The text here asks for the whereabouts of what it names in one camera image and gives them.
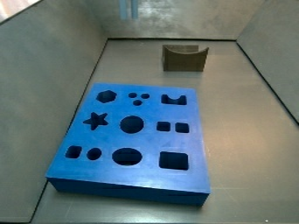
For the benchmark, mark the dark brown arch block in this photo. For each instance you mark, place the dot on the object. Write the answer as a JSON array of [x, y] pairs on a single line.
[[184, 58]]

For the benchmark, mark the blue shape sorting board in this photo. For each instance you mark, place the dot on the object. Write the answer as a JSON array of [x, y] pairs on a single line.
[[134, 146]]

